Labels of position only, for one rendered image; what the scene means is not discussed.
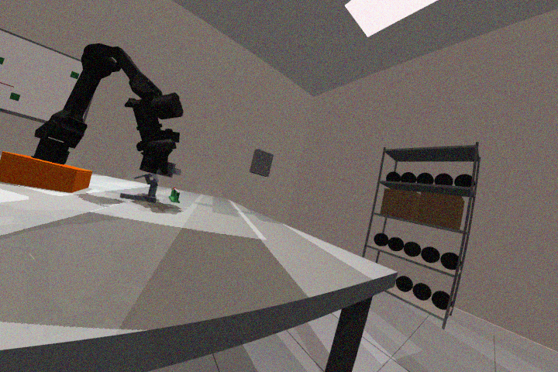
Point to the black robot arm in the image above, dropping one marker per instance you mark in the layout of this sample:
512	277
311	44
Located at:
68	126

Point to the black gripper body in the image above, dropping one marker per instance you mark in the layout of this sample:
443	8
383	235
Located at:
151	141

